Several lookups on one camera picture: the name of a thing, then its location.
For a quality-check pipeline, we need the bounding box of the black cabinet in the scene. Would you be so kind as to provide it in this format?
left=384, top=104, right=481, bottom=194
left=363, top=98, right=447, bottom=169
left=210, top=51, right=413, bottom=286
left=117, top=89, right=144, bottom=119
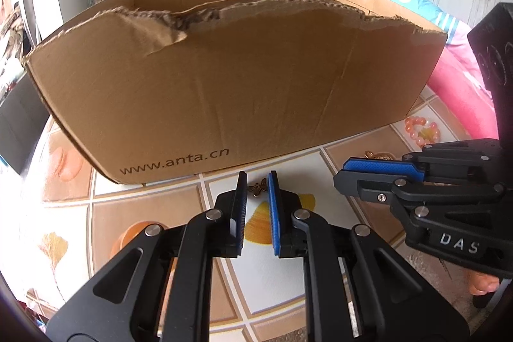
left=0, top=75, right=51, bottom=176

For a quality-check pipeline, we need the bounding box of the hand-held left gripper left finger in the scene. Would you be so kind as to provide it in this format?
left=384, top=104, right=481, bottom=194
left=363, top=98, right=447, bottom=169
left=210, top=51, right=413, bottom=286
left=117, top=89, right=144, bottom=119
left=46, top=171, right=249, bottom=342

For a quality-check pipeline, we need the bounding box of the person's right hand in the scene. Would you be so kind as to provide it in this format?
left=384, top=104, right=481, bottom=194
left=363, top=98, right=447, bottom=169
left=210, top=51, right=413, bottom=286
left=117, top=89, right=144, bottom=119
left=467, top=269, right=503, bottom=296

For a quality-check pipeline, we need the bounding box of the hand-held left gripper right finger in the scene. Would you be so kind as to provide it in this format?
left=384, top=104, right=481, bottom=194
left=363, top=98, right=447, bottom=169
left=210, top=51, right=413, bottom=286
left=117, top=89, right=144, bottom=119
left=268, top=170, right=469, bottom=342

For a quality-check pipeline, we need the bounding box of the pile of clothes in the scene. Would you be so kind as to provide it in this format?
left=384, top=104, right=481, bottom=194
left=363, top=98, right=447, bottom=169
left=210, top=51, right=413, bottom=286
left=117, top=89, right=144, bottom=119
left=0, top=3, right=30, bottom=82

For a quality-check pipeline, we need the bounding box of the brown cardboard box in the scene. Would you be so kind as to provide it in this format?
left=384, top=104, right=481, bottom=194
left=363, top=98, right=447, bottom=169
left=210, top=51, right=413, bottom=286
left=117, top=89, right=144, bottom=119
left=22, top=0, right=449, bottom=186

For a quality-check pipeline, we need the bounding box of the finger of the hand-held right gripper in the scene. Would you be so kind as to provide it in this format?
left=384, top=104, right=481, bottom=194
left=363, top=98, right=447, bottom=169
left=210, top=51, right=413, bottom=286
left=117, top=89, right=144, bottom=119
left=333, top=169, right=506, bottom=231
left=343, top=139, right=501, bottom=182

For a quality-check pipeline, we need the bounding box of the pink bead bracelet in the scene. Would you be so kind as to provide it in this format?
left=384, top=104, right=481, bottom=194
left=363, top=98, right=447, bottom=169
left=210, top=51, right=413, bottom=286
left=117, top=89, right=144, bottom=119
left=404, top=115, right=441, bottom=146

